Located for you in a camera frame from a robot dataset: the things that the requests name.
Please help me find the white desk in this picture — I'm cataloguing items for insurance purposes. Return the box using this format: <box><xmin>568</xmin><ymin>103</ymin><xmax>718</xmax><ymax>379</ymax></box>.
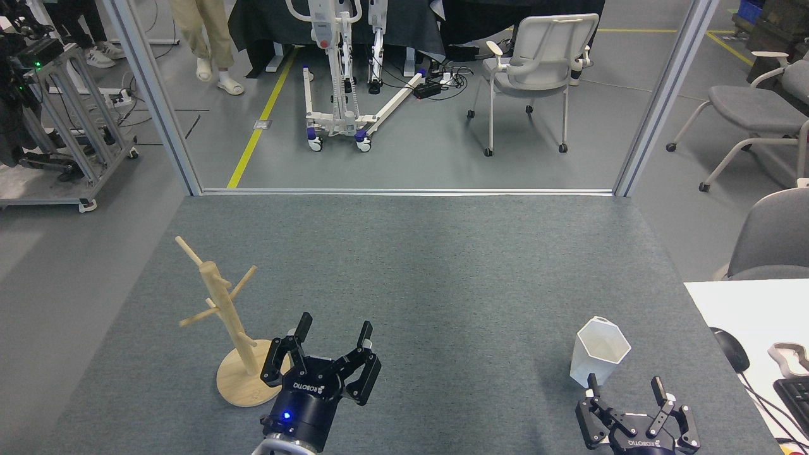
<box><xmin>684</xmin><ymin>279</ymin><xmax>809</xmax><ymax>455</ymax></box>

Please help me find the grey chair with armrest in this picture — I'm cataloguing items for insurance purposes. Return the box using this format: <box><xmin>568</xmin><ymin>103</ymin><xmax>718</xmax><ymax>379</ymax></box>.
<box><xmin>666</xmin><ymin>51</ymin><xmax>809</xmax><ymax>193</ymax></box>

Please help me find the wooden cup rack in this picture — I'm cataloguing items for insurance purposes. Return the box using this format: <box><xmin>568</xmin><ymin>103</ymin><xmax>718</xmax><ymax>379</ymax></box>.
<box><xmin>175</xmin><ymin>236</ymin><xmax>291</xmax><ymax>407</ymax></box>

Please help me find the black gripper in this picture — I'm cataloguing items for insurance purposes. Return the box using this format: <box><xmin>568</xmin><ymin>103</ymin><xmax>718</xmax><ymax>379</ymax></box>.
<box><xmin>575</xmin><ymin>373</ymin><xmax>701</xmax><ymax>455</ymax></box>
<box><xmin>260</xmin><ymin>312</ymin><xmax>382</xmax><ymax>452</ymax></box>

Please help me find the narrow white stand column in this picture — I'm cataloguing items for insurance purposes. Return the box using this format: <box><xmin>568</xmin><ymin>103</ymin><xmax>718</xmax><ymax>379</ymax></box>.
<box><xmin>368</xmin><ymin>0</ymin><xmax>387</xmax><ymax>95</ymax></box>

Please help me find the person in white shoes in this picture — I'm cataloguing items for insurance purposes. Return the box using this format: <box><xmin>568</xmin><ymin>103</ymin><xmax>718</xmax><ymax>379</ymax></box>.
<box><xmin>41</xmin><ymin>0</ymin><xmax>126</xmax><ymax>69</ymax></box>

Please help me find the white power strip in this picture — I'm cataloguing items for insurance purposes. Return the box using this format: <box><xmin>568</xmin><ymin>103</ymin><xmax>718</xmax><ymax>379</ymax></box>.
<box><xmin>95</xmin><ymin>88</ymin><xmax>135</xmax><ymax>107</ymax></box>

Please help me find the black keyboard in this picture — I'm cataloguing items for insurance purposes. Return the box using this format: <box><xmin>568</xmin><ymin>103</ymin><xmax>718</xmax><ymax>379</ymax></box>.
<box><xmin>773</xmin><ymin>377</ymin><xmax>809</xmax><ymax>438</ymax></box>

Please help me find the person in beige trousers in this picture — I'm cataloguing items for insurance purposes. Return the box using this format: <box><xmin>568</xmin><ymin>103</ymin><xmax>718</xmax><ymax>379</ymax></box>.
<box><xmin>169</xmin><ymin>0</ymin><xmax>245</xmax><ymax>96</ymax></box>

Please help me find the aluminium frame cart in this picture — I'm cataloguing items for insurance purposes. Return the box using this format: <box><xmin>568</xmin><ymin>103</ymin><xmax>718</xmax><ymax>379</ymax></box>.
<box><xmin>0</xmin><ymin>38</ymin><xmax>140</xmax><ymax>213</ymax></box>

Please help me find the grey chair backrest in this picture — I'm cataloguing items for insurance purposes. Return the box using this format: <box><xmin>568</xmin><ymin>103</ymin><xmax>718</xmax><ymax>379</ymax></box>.
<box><xmin>714</xmin><ymin>188</ymin><xmax>809</xmax><ymax>281</ymax></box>

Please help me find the white hexagonal cup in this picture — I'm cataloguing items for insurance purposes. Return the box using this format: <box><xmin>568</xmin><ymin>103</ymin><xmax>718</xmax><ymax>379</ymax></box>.
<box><xmin>569</xmin><ymin>316</ymin><xmax>632</xmax><ymax>387</ymax></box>

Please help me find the silver frame post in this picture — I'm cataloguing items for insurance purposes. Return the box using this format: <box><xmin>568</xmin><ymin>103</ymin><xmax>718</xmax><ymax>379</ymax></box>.
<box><xmin>613</xmin><ymin>0</ymin><xmax>721</xmax><ymax>198</ymax></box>
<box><xmin>101</xmin><ymin>0</ymin><xmax>203</xmax><ymax>197</ymax></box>

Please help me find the white office chair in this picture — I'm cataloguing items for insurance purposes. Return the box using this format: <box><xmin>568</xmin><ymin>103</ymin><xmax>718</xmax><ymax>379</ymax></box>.
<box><xmin>468</xmin><ymin>14</ymin><xmax>600</xmax><ymax>157</ymax></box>

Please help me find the white wheeled stand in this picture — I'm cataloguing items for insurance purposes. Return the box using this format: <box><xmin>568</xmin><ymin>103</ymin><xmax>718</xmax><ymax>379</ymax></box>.
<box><xmin>286</xmin><ymin>0</ymin><xmax>430</xmax><ymax>153</ymax></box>

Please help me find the black computer mouse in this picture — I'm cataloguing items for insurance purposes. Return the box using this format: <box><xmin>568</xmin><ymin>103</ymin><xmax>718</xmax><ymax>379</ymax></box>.
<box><xmin>709</xmin><ymin>327</ymin><xmax>751</xmax><ymax>373</ymax></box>

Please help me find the white grey handheld device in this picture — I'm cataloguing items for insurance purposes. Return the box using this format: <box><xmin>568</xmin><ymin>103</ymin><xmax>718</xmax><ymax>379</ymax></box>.
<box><xmin>768</xmin><ymin>342</ymin><xmax>809</xmax><ymax>380</ymax></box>

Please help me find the black table cloth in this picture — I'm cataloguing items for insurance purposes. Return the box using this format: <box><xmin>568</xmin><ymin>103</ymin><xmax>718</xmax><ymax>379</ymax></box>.
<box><xmin>228</xmin><ymin>0</ymin><xmax>446</xmax><ymax>80</ymax></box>

